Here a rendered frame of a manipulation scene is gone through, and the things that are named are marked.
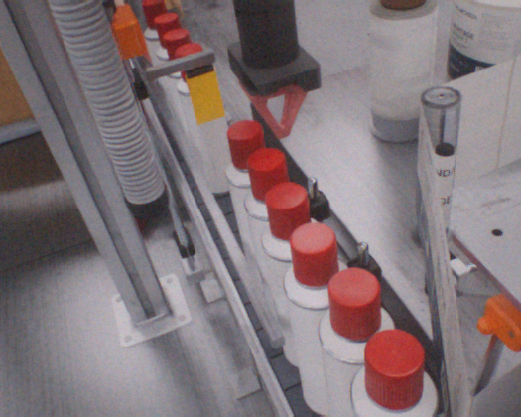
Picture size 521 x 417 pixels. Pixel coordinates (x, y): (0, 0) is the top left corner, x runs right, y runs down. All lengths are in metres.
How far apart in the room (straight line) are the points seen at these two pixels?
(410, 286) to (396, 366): 0.31
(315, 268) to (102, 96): 0.18
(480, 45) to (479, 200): 0.25
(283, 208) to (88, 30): 0.18
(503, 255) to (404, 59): 0.49
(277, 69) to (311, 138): 0.31
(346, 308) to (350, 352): 0.04
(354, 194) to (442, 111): 0.22
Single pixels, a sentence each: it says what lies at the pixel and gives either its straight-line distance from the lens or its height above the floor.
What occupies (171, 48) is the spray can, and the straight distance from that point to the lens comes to 0.72.
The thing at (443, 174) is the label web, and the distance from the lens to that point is 0.50.
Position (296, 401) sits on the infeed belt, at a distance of 0.55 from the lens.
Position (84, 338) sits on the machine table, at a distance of 0.73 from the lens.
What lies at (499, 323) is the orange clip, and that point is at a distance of 0.35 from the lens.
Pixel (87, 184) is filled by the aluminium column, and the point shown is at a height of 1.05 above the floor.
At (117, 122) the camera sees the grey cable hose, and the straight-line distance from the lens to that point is 0.40.
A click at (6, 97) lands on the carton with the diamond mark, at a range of 1.16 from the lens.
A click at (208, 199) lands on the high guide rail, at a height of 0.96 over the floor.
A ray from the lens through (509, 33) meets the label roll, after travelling 0.87.
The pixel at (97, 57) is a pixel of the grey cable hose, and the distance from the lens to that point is 0.38.
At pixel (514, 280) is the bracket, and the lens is 0.29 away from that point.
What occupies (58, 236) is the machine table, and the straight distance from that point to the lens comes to 0.88.
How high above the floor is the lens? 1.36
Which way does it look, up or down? 41 degrees down
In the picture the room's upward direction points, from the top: 11 degrees counter-clockwise
